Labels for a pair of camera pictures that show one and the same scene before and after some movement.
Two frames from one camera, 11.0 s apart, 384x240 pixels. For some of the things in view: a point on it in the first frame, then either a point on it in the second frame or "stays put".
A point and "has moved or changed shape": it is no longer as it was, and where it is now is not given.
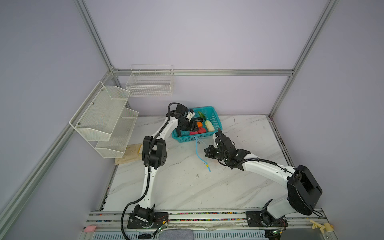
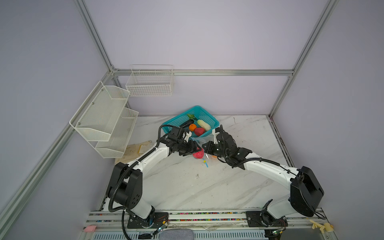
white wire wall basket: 150,80 stays put
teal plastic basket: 212,123 has moved or changed shape
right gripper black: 209,149 stays put
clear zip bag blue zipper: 203,149 has moved or changed shape
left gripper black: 192,127 -> 192,148
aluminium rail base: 302,225 stays put
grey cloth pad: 176,234 stays put
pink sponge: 90,228 stays put
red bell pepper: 201,130 stays put
